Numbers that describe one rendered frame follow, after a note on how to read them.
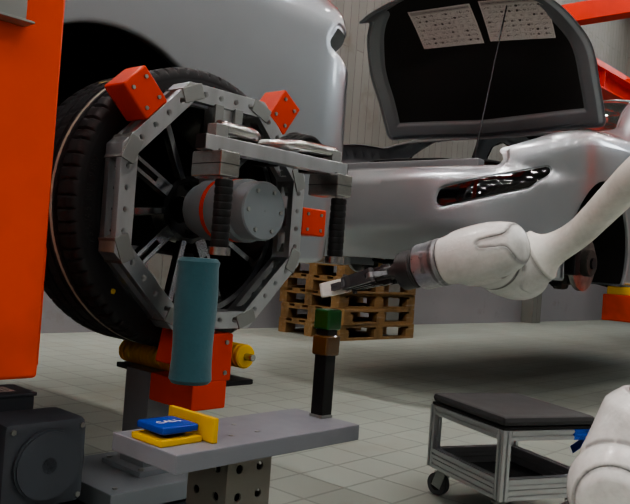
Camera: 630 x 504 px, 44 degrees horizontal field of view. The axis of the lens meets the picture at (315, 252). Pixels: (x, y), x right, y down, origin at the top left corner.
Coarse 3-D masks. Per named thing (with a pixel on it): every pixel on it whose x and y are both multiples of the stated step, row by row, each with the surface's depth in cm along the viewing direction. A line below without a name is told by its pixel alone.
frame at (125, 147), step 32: (192, 96) 168; (224, 96) 175; (128, 128) 161; (160, 128) 162; (256, 128) 188; (128, 160) 156; (128, 192) 157; (288, 192) 193; (128, 224) 158; (288, 224) 193; (128, 256) 158; (288, 256) 192; (128, 288) 164; (160, 288) 164; (256, 288) 190; (160, 320) 166; (224, 320) 178
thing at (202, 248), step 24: (192, 120) 193; (168, 144) 177; (192, 144) 207; (144, 168) 173; (240, 168) 201; (264, 168) 196; (168, 192) 177; (168, 216) 178; (168, 240) 178; (192, 240) 183; (240, 264) 200; (168, 288) 179; (240, 288) 192
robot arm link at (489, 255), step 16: (480, 224) 138; (496, 224) 136; (512, 224) 136; (448, 240) 139; (464, 240) 137; (480, 240) 135; (496, 240) 134; (512, 240) 133; (528, 240) 137; (448, 256) 138; (464, 256) 136; (480, 256) 135; (496, 256) 134; (512, 256) 133; (528, 256) 136; (448, 272) 139; (464, 272) 137; (480, 272) 136; (496, 272) 135; (512, 272) 136; (496, 288) 145
